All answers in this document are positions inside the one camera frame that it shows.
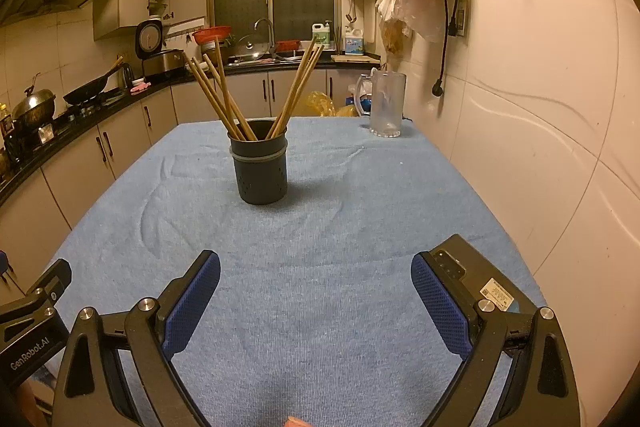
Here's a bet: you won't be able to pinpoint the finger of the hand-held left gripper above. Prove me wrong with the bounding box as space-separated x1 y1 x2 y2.
27 258 73 308

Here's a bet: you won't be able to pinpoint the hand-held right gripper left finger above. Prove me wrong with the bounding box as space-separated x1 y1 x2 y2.
52 251 222 427

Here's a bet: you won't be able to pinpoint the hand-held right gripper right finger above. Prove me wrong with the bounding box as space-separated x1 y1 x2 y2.
411 252 581 427

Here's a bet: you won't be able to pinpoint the dark grey chopstick holder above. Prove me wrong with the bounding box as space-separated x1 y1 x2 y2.
228 118 290 206

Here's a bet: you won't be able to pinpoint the set of wooden chopsticks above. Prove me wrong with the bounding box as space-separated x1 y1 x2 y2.
182 34 326 142

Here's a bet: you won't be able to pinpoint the beige base cabinets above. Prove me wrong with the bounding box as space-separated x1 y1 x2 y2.
0 67 381 278

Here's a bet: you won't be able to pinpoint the blue table cloth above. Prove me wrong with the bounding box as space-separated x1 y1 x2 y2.
42 116 546 427

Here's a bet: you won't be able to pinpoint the black countertop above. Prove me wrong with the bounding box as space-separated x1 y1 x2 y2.
0 57 381 202

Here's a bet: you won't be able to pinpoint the gas stove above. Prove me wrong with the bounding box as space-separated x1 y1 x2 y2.
50 89 126 122

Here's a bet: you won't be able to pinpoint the steel pot with lid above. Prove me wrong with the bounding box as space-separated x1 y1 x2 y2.
11 74 57 130

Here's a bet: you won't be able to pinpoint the black wok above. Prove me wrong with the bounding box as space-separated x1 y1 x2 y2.
62 56 125 105

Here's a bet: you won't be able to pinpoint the clear glass mug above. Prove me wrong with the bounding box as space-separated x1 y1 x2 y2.
370 68 407 138

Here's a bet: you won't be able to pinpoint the blue plastic bag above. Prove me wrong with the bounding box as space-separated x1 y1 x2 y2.
350 92 373 118

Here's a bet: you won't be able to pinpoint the yellow plastic bag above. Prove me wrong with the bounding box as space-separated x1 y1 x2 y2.
306 91 358 118

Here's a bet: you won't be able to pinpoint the rice cooker with open lid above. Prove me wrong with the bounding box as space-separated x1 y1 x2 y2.
135 19 186 82

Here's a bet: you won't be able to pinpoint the brown cooking pot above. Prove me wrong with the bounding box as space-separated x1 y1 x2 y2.
200 44 231 62

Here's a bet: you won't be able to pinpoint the steel kitchen sink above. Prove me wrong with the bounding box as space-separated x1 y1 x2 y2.
225 52 306 66

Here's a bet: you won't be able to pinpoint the wooden cutting board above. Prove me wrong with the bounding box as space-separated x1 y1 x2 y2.
331 53 381 64

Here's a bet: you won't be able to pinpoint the glass pot lid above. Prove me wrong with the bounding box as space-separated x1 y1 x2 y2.
232 34 266 60

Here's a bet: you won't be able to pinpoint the red plastic basin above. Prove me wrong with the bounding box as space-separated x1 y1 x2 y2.
192 26 233 46

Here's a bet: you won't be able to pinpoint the white jug with blue label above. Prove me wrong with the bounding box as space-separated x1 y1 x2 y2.
344 26 365 56

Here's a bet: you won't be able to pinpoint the chrome faucet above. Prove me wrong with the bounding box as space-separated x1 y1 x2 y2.
254 18 276 52

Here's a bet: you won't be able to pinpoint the white jug with green label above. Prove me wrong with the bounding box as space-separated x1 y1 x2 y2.
311 21 335 50

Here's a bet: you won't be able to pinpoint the black power cord with plug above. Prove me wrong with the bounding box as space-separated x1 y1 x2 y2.
432 0 451 98

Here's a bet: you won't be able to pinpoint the beige open wall cabinet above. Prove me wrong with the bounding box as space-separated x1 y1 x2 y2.
92 0 208 40

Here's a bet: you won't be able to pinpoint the wall socket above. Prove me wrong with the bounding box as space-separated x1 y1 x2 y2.
452 0 471 38

